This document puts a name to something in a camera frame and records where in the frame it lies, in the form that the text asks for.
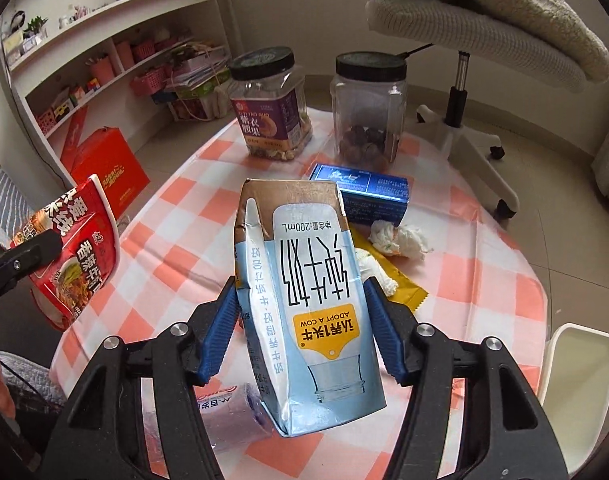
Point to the clear plastic bottle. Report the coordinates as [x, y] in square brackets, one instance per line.
[224, 422]

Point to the grey office chair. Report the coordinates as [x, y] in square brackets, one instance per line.
[464, 135]

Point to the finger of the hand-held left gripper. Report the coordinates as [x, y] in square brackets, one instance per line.
[19, 262]

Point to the clear jar with dark fruits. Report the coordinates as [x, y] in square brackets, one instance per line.
[369, 110]

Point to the crumpled white tissue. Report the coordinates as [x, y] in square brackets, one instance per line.
[402, 240]
[379, 275]

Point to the red gift box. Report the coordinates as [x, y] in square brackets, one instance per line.
[104, 165]

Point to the blue cardboard box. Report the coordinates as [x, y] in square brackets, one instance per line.
[374, 195]

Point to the red instant noodle cup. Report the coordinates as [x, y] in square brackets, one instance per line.
[79, 260]

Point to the white bookshelf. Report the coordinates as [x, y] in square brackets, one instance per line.
[134, 15]

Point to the stack of papers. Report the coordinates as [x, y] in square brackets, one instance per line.
[197, 72]

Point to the orange white checkered tablecloth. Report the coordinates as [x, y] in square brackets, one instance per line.
[459, 240]

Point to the pink plastic basket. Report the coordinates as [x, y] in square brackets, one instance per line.
[143, 52]
[148, 82]

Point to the grey cloth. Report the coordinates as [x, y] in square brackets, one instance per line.
[32, 380]

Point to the yellow snack wrapper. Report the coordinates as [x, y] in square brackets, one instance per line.
[405, 294]

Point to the light blue milk carton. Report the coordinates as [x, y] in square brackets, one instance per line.
[309, 285]

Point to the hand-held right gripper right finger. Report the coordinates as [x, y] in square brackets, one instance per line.
[383, 331]

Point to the purple label nut jar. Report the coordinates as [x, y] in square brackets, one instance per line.
[269, 120]

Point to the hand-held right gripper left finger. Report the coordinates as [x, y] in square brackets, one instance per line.
[219, 331]

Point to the white waste bin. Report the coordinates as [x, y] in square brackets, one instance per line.
[574, 410]

